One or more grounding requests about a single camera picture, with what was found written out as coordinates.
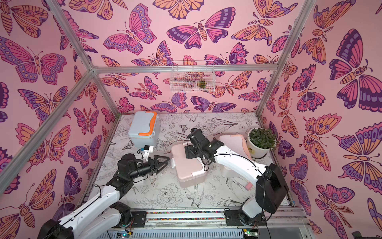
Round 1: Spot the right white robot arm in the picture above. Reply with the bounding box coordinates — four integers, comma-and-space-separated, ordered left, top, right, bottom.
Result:
185, 128, 288, 226

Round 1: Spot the green toy in basket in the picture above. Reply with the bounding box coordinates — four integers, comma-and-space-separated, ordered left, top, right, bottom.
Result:
197, 79, 207, 92

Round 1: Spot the white wire wall basket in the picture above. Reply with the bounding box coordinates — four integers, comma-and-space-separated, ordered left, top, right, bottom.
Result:
168, 60, 216, 94

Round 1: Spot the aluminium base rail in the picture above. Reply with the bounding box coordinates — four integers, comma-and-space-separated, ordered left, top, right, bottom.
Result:
99, 208, 303, 239

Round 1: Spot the potted green plant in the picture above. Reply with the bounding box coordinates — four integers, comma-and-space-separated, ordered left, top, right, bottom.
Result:
247, 128, 278, 159

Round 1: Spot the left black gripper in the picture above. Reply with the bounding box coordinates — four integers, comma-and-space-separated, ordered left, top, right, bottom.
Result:
128, 156, 169, 181

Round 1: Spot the white pink medicine chest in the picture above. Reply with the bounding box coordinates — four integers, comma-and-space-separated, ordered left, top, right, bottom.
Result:
218, 134, 251, 178

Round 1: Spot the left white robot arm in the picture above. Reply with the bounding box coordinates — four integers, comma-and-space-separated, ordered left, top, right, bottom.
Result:
38, 153, 170, 239

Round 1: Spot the blue orange first aid box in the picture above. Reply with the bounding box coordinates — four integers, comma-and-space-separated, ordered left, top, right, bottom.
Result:
128, 111, 160, 148

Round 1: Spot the beige pink first aid box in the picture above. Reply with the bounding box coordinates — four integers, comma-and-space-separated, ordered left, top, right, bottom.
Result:
171, 143, 207, 188

